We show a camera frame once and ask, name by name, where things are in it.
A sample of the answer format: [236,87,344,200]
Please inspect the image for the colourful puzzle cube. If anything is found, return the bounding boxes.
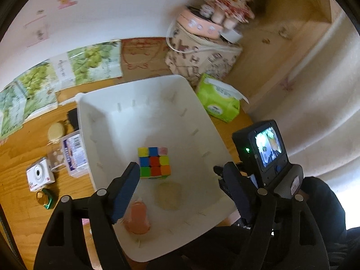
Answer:
[137,146,172,179]

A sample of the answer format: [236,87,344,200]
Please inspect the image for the pink correction tape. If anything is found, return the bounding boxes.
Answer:
[124,198,151,235]

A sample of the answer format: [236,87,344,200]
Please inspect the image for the letter-print fabric bag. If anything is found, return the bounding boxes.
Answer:
[164,22,244,86]

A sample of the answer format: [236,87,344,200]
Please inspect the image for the white compact camera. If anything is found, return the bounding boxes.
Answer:
[26,157,55,193]

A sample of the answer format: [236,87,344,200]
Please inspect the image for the small clear plastic box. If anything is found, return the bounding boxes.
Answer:
[46,148,66,172]

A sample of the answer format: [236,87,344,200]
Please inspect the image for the brown cardboard sheet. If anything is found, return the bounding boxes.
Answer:
[121,38,175,76]

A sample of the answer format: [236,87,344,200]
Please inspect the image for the grape print flattened carton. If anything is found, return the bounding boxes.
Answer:
[55,41,124,86]
[15,62,59,116]

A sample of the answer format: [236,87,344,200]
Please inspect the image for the white cable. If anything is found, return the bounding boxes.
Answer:
[166,20,197,54]

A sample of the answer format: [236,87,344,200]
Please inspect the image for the pink round box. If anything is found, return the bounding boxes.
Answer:
[177,6,224,38]

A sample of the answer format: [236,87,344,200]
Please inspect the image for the white floral curtain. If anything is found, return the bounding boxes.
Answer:
[247,6,360,225]

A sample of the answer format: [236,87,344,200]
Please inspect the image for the clear labelled plastic case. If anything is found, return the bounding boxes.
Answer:
[60,131,90,178]

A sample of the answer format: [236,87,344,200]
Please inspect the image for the green bottle with gold cap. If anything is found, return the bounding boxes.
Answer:
[36,189,54,210]

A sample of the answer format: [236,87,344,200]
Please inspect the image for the green tissue pack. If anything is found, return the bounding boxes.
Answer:
[195,73,249,123]

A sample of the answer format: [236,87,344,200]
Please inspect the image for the black zippered jacket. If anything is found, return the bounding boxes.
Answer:
[146,225,254,270]

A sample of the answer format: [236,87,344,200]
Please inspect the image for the wooden shelf unit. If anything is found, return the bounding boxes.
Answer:
[233,0,348,104]

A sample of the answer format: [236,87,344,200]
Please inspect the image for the small white charger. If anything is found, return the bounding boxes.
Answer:
[219,28,242,44]

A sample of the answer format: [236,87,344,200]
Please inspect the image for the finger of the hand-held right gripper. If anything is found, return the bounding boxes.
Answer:
[213,165,240,212]

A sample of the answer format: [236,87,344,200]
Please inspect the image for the gold round tin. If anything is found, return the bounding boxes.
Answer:
[48,121,66,142]

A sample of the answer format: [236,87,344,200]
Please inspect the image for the pink square wall note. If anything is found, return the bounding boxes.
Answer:
[24,17,50,47]

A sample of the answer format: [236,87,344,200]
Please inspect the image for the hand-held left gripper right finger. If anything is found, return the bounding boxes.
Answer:
[224,162,330,270]

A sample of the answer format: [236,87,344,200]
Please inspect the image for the rag doll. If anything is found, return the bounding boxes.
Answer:
[200,0,268,30]

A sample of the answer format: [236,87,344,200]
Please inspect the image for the person's right forearm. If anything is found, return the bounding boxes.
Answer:
[302,176,348,231]

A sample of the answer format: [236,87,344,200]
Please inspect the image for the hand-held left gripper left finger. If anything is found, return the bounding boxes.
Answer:
[34,162,141,270]

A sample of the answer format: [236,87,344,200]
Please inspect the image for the white plastic bin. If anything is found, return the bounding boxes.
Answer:
[75,74,238,262]

